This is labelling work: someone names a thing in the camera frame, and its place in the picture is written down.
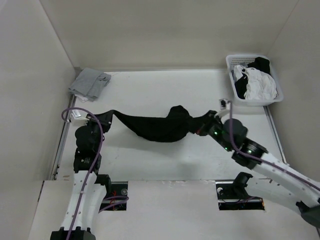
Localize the folded grey tank top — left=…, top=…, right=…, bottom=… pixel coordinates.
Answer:
left=68, top=68, right=112, bottom=102

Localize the black tank top in basket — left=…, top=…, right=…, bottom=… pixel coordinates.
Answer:
left=234, top=56, right=272, bottom=99

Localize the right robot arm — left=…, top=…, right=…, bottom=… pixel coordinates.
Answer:
left=195, top=110, right=320, bottom=228

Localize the white tank top in basket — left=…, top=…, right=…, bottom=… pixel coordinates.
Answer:
left=232, top=64, right=278, bottom=101

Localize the white plastic laundry basket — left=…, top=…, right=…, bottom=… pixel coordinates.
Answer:
left=225, top=53, right=284, bottom=107

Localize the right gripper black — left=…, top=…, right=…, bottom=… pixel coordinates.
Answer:
left=186, top=109, right=233, bottom=151

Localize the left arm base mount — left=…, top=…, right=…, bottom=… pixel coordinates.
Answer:
left=99, top=181, right=129, bottom=212

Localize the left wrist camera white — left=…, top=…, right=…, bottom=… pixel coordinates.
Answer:
left=67, top=109, right=88, bottom=127

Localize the folded white tank top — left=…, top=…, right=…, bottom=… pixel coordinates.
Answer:
left=75, top=94, right=89, bottom=103

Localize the black tank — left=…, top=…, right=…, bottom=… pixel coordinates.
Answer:
left=96, top=105, right=217, bottom=143
left=234, top=56, right=272, bottom=99

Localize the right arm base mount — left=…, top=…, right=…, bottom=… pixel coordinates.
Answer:
left=215, top=181, right=265, bottom=211

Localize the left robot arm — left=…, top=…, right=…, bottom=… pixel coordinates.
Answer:
left=50, top=107, right=112, bottom=240

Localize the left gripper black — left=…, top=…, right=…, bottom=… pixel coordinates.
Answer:
left=83, top=110, right=113, bottom=152

